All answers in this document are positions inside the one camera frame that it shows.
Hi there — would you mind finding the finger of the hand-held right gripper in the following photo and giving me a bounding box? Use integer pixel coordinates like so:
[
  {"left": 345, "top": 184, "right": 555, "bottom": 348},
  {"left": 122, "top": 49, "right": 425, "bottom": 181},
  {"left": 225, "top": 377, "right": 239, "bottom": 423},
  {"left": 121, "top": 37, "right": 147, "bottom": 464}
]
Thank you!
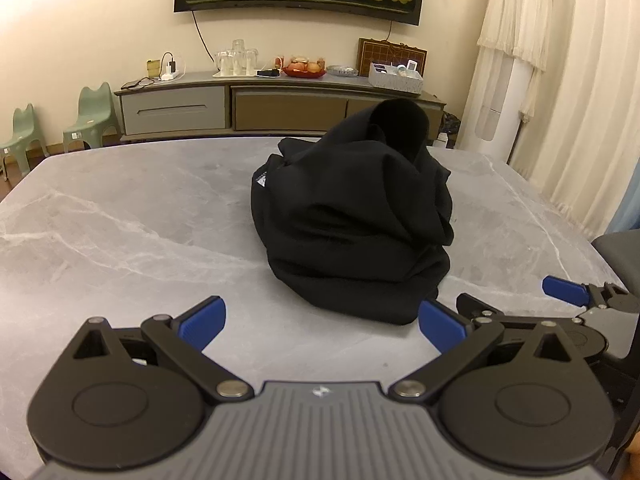
[
  {"left": 542, "top": 275, "right": 630, "bottom": 311},
  {"left": 456, "top": 292, "right": 511, "bottom": 323}
]

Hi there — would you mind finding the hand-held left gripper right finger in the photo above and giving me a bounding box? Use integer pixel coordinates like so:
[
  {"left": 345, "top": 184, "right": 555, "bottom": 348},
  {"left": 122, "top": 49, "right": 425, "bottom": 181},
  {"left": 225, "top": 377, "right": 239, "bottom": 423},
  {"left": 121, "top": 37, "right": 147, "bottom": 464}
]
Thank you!
[{"left": 387, "top": 300, "right": 573, "bottom": 405}]

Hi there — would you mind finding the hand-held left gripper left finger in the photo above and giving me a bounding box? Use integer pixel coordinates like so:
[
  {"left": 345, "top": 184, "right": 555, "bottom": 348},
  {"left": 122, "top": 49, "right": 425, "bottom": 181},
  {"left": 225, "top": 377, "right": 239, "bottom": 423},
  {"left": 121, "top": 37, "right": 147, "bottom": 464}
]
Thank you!
[{"left": 70, "top": 296, "right": 255, "bottom": 405}]

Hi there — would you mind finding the black garment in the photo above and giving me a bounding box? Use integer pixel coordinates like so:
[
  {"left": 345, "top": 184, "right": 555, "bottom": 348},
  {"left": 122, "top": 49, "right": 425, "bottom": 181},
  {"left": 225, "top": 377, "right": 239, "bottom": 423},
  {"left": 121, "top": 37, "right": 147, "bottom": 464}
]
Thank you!
[{"left": 250, "top": 99, "right": 455, "bottom": 327}]

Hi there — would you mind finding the pale blue curtain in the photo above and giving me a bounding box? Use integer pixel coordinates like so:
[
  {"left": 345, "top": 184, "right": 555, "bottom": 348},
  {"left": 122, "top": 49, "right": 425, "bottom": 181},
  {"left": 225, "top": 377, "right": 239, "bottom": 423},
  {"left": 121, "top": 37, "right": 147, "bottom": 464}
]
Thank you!
[{"left": 612, "top": 160, "right": 640, "bottom": 234}]

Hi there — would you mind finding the white standing air conditioner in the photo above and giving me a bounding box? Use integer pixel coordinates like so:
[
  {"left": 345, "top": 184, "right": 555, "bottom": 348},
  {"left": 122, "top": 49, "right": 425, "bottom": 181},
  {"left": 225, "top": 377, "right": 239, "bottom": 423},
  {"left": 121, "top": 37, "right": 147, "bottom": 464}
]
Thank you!
[{"left": 457, "top": 52, "right": 531, "bottom": 166}]

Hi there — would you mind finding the cream curtain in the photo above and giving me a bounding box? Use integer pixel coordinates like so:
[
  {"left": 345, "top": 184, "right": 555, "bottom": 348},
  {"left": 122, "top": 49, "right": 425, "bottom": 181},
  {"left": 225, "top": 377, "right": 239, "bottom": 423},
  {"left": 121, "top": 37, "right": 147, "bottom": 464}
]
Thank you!
[{"left": 515, "top": 0, "right": 640, "bottom": 231}]

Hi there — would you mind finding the long grey sideboard cabinet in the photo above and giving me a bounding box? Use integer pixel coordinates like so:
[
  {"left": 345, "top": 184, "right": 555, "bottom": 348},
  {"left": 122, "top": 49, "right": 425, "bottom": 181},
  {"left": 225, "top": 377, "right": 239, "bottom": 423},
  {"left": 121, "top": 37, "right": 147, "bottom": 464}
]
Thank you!
[{"left": 114, "top": 71, "right": 447, "bottom": 142}]

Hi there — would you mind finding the white storage basket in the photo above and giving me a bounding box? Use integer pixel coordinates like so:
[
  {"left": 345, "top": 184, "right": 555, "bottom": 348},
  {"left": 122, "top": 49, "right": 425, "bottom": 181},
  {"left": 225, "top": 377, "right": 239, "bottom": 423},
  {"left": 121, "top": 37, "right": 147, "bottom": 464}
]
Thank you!
[{"left": 369, "top": 60, "right": 424, "bottom": 95}]

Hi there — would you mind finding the small green child chair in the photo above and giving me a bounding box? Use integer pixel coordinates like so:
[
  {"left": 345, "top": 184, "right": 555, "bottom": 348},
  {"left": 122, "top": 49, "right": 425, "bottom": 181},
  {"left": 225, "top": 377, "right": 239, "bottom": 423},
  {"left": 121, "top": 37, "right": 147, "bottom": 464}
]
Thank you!
[
  {"left": 63, "top": 82, "right": 121, "bottom": 153},
  {"left": 0, "top": 103, "right": 49, "bottom": 181}
]

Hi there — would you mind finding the cluster of clear glasses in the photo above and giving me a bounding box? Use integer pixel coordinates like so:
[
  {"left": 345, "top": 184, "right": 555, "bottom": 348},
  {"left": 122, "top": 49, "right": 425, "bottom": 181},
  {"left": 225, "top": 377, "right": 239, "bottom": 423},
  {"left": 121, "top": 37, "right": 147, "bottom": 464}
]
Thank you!
[{"left": 215, "top": 39, "right": 259, "bottom": 74}]

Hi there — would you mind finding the red fruit plate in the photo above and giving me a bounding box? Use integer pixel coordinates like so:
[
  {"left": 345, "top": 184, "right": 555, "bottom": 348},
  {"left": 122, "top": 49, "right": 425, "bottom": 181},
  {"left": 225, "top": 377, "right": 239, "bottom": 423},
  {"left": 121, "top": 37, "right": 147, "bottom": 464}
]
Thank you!
[{"left": 281, "top": 55, "right": 327, "bottom": 79}]

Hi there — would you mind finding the wooden chess board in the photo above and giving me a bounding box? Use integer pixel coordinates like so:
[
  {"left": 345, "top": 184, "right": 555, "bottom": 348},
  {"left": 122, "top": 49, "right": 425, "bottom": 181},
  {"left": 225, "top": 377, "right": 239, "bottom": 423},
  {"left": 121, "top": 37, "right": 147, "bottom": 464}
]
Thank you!
[{"left": 356, "top": 37, "right": 428, "bottom": 79}]

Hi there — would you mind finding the white lace cover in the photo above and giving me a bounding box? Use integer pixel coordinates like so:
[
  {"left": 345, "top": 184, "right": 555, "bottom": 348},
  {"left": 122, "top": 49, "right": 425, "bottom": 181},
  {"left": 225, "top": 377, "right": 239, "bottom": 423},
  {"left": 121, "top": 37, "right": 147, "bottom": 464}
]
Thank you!
[{"left": 477, "top": 0, "right": 556, "bottom": 121}]

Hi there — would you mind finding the black wall cable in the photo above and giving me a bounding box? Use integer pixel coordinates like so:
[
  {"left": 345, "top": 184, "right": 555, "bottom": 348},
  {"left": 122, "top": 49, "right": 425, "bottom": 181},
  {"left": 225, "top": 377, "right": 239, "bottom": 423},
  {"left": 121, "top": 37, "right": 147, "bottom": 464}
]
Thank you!
[{"left": 191, "top": 10, "right": 217, "bottom": 69}]

